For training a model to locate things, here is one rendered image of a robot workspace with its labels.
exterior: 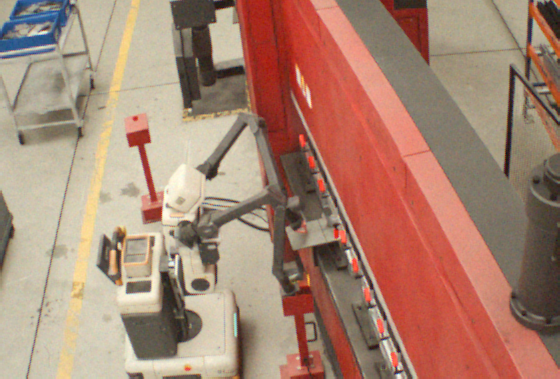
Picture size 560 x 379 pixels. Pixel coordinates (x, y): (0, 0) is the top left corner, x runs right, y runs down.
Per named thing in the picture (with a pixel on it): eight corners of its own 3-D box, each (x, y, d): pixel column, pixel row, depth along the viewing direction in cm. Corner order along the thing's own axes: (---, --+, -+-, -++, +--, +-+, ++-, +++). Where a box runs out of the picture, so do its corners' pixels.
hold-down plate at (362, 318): (351, 307, 407) (351, 303, 405) (362, 304, 408) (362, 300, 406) (368, 350, 383) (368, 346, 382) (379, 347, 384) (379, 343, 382)
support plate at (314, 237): (285, 228, 441) (285, 227, 440) (334, 217, 444) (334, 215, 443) (293, 251, 426) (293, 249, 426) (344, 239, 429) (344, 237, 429)
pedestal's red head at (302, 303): (279, 290, 451) (276, 267, 440) (309, 286, 451) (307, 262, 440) (283, 317, 435) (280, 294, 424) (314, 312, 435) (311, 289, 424)
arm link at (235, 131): (251, 105, 437) (241, 104, 428) (269, 122, 432) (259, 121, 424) (203, 172, 451) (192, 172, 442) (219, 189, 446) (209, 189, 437)
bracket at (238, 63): (215, 72, 541) (214, 63, 537) (252, 64, 544) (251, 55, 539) (225, 104, 509) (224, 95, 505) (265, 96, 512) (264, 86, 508)
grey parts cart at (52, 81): (35, 92, 774) (10, 5, 716) (99, 82, 772) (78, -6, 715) (16, 147, 703) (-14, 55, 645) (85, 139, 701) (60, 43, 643)
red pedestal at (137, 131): (140, 207, 622) (116, 115, 571) (172, 200, 625) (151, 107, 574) (142, 224, 606) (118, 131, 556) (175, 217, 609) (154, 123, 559)
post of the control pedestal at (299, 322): (300, 360, 478) (291, 298, 445) (309, 358, 478) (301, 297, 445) (301, 366, 474) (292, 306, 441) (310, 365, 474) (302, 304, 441)
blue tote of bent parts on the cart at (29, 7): (22, 16, 722) (17, -1, 711) (73, 8, 720) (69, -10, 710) (13, 35, 693) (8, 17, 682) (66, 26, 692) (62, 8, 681)
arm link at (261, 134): (256, 121, 436) (245, 120, 427) (265, 117, 434) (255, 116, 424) (282, 202, 429) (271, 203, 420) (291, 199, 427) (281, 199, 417)
